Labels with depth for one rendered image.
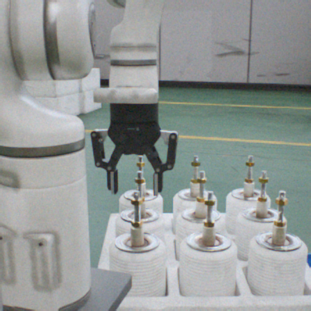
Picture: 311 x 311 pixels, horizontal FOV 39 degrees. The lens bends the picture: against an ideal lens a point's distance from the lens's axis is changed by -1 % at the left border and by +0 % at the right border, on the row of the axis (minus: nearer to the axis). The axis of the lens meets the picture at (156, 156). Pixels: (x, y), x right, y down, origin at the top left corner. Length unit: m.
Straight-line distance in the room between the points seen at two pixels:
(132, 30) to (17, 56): 0.26
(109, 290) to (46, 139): 0.20
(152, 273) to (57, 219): 0.32
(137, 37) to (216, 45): 5.33
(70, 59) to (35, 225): 0.16
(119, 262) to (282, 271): 0.26
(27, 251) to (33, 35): 0.21
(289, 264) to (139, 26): 0.43
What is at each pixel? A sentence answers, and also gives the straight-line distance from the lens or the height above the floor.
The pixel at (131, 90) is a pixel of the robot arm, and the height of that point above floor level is 0.51.
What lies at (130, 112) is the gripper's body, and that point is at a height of 0.48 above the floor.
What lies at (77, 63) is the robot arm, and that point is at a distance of 0.41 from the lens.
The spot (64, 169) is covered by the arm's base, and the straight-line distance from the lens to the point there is 0.43.
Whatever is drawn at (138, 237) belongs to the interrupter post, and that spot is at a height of 0.27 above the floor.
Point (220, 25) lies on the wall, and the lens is 5.97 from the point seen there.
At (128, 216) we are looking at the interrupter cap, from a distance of 0.85.
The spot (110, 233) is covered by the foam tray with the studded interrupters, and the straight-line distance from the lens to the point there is 0.96.
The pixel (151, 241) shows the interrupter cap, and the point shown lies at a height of 0.25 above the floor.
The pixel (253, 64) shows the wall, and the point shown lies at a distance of 5.91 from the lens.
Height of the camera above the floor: 0.57
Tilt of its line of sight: 14 degrees down
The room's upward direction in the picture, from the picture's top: straight up
